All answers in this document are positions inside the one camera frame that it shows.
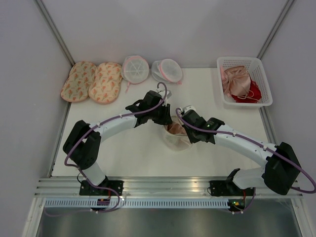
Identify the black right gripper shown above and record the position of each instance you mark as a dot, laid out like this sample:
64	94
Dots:
192	138

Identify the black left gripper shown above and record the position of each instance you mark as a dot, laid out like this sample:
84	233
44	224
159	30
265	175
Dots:
166	119

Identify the cream mesh laundry bag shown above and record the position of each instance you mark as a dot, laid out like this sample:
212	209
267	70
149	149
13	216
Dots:
175	142

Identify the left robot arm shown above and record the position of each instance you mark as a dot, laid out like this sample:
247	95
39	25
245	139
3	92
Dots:
83	143

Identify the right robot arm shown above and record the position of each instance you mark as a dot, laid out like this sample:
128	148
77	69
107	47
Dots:
278	164

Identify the pink trimmed mesh bag right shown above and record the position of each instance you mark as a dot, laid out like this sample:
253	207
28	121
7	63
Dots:
167	70

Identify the pink trimmed mesh bag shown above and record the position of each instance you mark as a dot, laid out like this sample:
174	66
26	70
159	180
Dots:
167	70
135	70

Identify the pink trimmed mesh bag left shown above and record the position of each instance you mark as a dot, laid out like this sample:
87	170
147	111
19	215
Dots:
135	70

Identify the floral bra pad right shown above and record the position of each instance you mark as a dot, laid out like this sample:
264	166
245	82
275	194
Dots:
106	87

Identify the floral bra pad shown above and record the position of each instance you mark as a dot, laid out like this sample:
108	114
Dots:
106	87
80	78

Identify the pink satin bra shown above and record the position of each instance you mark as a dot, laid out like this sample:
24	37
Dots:
235	80

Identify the red bra in basket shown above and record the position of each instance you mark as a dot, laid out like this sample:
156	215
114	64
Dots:
253	96

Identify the floral bra pad left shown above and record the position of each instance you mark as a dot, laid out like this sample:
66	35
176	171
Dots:
80	78

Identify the white plastic basket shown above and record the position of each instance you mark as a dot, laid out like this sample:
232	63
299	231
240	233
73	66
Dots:
257	73

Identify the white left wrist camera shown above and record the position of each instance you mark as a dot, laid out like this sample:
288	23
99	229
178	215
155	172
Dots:
165	94

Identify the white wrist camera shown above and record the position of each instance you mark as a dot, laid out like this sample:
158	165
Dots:
165	94
188	108

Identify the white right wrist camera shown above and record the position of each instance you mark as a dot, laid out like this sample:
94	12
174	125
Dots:
188	108

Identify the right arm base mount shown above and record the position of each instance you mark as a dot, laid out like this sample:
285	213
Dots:
220	188

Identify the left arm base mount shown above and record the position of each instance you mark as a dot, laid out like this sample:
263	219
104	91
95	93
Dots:
107	188

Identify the aluminium front rail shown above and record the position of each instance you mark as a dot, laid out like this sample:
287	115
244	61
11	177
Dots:
134	187

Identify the left aluminium corner post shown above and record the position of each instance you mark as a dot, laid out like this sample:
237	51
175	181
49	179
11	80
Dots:
54	30

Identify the aluminium corner post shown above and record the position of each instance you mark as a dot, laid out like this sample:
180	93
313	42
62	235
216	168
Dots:
276	27
54	30

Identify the white slotted cable duct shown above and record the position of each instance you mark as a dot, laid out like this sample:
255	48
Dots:
138	203

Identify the right aluminium corner post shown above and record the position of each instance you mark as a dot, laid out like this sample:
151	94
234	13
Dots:
276	27

